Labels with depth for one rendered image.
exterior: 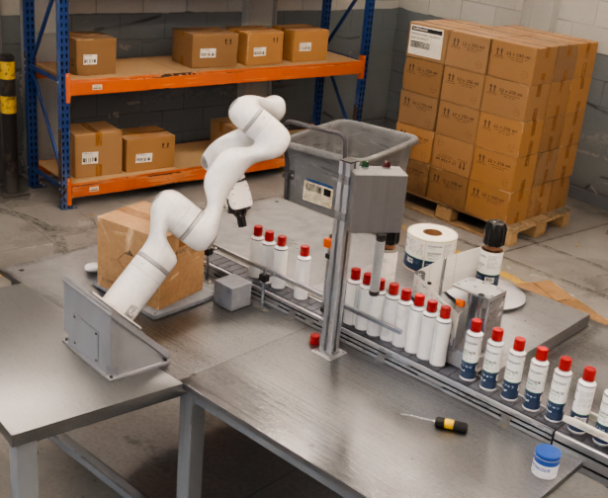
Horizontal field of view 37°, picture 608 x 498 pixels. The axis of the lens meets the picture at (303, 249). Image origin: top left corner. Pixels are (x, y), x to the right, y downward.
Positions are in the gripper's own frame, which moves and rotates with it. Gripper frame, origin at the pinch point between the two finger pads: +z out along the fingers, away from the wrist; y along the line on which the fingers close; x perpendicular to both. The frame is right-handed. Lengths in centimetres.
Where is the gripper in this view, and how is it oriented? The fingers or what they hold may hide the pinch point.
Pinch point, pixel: (241, 221)
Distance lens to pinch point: 341.0
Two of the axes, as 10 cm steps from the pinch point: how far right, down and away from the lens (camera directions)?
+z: 1.7, 9.7, 1.5
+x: -7.0, 0.1, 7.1
